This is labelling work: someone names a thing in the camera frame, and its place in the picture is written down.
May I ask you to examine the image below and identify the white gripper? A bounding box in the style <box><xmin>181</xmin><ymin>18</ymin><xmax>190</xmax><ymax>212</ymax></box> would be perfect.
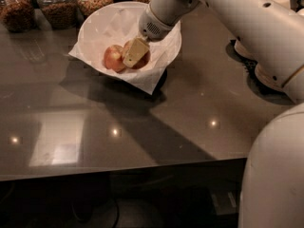
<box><xmin>122</xmin><ymin>3</ymin><xmax>174</xmax><ymax>69</ymax></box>

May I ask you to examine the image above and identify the red apple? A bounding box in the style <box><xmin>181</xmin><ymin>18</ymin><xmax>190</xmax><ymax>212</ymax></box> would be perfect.
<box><xmin>104</xmin><ymin>45</ymin><xmax>125</xmax><ymax>72</ymax></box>
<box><xmin>122</xmin><ymin>40</ymin><xmax>152</xmax><ymax>70</ymax></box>

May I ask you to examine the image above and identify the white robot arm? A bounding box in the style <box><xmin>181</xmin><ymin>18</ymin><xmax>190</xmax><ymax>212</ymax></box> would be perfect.
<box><xmin>123</xmin><ymin>0</ymin><xmax>304</xmax><ymax>228</ymax></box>

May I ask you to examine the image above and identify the white bowl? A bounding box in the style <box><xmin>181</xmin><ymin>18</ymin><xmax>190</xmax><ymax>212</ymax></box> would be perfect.
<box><xmin>77</xmin><ymin>1</ymin><xmax>182</xmax><ymax>83</ymax></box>

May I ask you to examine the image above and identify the black rubber mat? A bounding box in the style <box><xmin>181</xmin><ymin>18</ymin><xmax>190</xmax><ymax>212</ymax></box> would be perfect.
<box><xmin>229</xmin><ymin>39</ymin><xmax>264</xmax><ymax>81</ymax></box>

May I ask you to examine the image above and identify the back stack of paper bowls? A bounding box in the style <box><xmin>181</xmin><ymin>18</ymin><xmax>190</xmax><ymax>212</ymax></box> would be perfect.
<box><xmin>234</xmin><ymin>0</ymin><xmax>292</xmax><ymax>61</ymax></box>

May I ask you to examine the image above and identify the stack of paper bowls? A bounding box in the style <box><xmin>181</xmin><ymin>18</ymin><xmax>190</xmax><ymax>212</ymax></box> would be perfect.
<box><xmin>254</xmin><ymin>8</ymin><xmax>304</xmax><ymax>92</ymax></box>
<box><xmin>234</xmin><ymin>0</ymin><xmax>292</xmax><ymax>61</ymax></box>

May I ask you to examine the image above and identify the far left glass cereal jar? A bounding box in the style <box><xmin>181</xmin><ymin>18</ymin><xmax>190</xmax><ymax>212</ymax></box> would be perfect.
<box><xmin>0</xmin><ymin>0</ymin><xmax>35</xmax><ymax>32</ymax></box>

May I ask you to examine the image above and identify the front stack of paper bowls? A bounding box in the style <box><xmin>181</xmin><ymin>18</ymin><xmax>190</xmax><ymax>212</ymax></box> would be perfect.
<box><xmin>254</xmin><ymin>8</ymin><xmax>304</xmax><ymax>92</ymax></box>

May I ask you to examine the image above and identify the dark box under table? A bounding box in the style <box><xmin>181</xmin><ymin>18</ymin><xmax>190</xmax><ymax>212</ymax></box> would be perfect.
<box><xmin>188</xmin><ymin>188</ymin><xmax>238</xmax><ymax>228</ymax></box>

